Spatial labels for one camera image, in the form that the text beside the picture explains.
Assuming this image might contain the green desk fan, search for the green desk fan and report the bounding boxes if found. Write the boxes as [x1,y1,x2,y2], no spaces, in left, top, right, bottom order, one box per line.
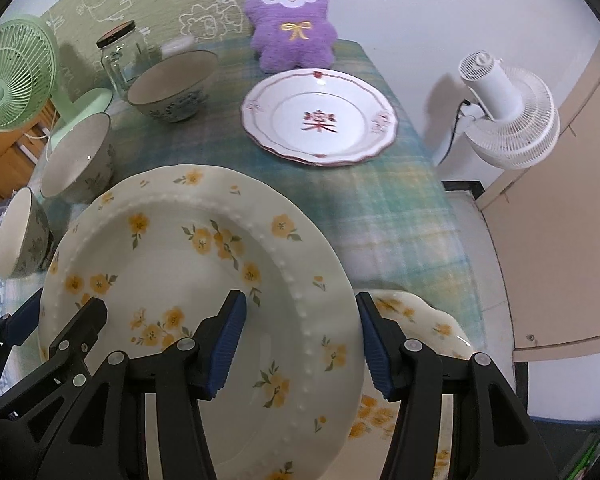
[0,15,113,153]

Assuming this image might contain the purple plush toy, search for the purple plush toy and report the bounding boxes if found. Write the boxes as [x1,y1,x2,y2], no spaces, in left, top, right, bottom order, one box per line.
[244,0,338,73]

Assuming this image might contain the scalloped yellow floral plate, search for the scalloped yellow floral plate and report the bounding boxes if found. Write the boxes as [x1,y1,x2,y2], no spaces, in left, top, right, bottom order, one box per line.
[347,290,476,480]

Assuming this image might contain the beige board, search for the beige board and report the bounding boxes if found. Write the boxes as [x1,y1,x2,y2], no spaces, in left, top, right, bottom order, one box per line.
[475,30,600,363]

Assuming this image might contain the green printed wall cloth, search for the green printed wall cloth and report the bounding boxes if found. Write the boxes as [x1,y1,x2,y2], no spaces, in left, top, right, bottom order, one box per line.
[0,0,281,91]

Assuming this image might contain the cotton swab container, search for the cotton swab container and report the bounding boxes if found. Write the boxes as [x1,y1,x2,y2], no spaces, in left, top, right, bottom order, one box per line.
[161,36,196,58]

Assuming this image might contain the wooden cabinet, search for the wooden cabinet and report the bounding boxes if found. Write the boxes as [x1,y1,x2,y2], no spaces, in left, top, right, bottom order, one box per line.
[0,105,56,206]

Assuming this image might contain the large blue floral ceramic bowl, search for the large blue floral ceramic bowl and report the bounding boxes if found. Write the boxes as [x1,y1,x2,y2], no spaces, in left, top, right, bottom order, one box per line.
[126,50,219,124]

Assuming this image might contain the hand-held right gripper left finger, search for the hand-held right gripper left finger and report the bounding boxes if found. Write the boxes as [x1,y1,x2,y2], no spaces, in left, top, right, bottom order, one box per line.
[45,290,248,480]

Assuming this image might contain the white plate with red rim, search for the white plate with red rim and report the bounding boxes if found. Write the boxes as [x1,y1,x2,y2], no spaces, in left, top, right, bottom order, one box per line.
[240,67,398,167]

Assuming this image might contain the large yellow floral plate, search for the large yellow floral plate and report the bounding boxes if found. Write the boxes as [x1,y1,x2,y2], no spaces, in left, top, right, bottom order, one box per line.
[37,164,365,480]

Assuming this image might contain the white desk fan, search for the white desk fan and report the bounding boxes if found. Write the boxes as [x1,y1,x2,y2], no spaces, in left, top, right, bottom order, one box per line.
[457,49,561,170]

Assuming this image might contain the dark container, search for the dark container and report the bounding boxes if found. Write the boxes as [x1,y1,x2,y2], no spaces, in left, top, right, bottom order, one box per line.
[527,412,600,480]

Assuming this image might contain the glass jar with lid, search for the glass jar with lid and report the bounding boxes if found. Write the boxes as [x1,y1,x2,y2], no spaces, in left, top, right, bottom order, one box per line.
[96,21,151,97]

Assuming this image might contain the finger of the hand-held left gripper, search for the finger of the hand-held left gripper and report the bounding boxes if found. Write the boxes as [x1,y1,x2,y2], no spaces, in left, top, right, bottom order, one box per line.
[0,290,42,362]
[0,297,108,425]

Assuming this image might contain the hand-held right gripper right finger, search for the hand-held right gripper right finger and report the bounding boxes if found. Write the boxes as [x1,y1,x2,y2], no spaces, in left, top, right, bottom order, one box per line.
[355,291,546,480]

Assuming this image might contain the black fan cable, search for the black fan cable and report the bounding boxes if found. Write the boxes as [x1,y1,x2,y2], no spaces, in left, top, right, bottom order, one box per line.
[432,100,473,166]

